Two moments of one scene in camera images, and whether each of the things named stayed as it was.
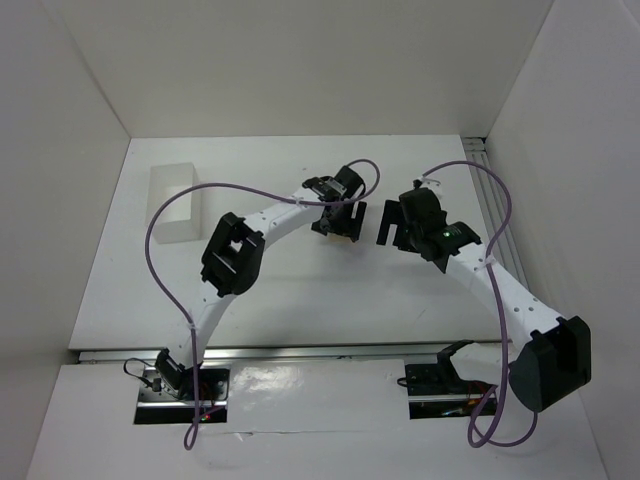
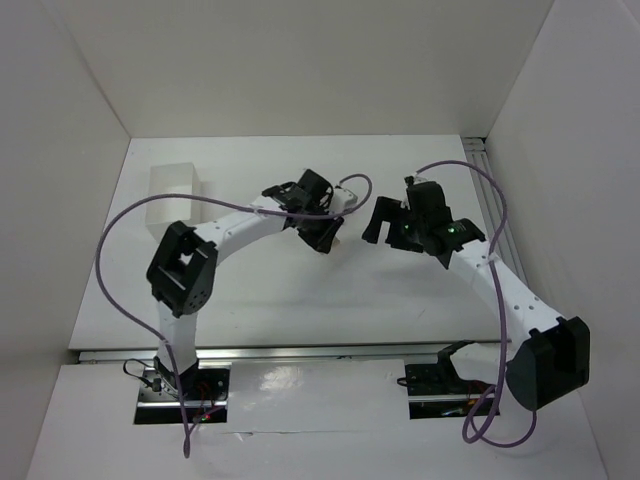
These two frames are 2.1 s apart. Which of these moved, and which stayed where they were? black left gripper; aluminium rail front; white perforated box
Moved: black left gripper
Stayed: aluminium rail front; white perforated box
